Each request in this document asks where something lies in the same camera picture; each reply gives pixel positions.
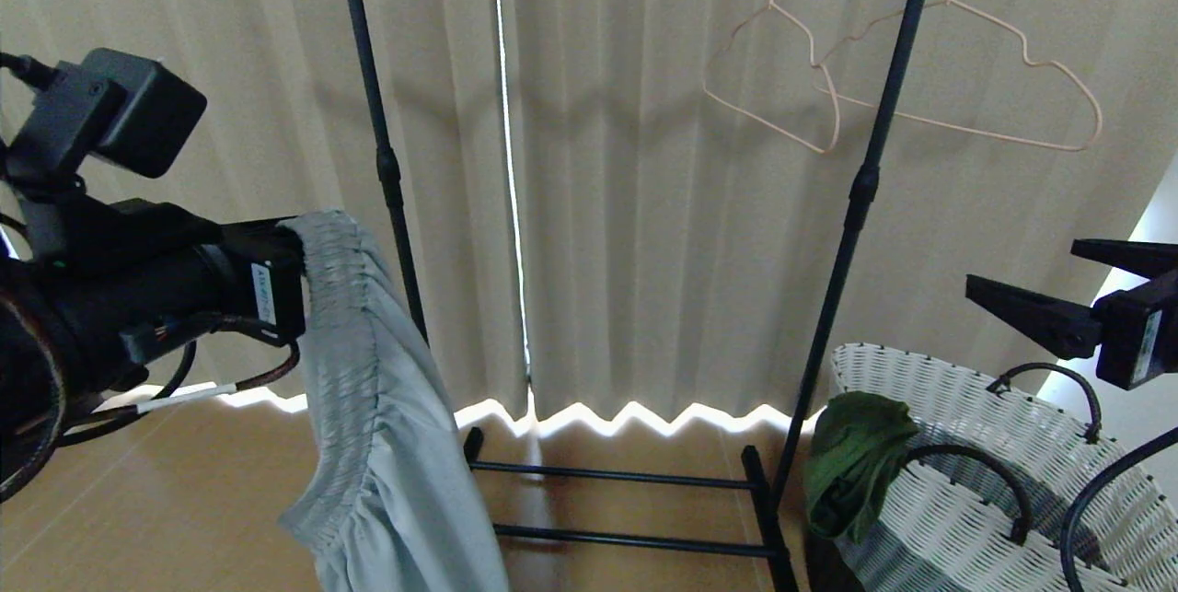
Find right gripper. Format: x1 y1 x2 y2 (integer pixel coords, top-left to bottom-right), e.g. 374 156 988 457
966 239 1178 390

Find pink clothes hanger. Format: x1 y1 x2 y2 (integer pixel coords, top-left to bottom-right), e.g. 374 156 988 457
814 0 1104 154
701 0 842 156

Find white laundry basket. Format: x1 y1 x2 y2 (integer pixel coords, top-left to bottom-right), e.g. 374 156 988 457
808 343 1178 592

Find green printed t-shirt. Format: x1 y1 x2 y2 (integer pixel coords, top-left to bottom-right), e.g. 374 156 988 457
803 391 922 545

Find beige curtain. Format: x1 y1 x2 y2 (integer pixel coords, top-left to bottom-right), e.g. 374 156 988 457
0 0 1178 438

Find pale grey shorts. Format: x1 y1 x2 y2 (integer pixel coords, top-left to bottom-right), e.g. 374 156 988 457
279 210 513 592

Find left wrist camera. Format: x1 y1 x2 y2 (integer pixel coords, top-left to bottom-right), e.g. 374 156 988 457
0 47 209 206

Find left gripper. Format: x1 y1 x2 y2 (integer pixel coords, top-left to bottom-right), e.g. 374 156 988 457
0 218 307 501

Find black cable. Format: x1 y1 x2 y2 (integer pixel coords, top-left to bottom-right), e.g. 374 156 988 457
55 342 200 447
1058 426 1178 592

